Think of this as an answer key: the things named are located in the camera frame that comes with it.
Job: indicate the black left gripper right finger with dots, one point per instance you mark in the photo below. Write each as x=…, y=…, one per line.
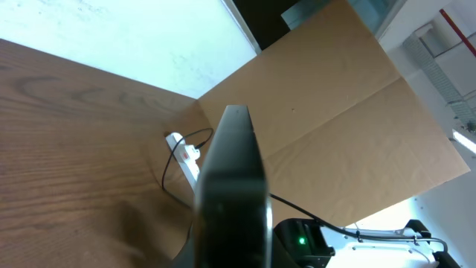
x=280, y=258

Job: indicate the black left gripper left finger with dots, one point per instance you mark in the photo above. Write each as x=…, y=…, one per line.
x=186, y=257

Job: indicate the white power strip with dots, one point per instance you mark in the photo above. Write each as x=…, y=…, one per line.
x=191, y=169

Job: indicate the bronze Galaxy smartphone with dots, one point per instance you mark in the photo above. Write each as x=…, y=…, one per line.
x=232, y=212

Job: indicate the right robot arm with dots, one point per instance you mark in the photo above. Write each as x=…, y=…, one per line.
x=307, y=243

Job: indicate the brown cardboard sheet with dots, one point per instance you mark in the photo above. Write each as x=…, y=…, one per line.
x=340, y=131

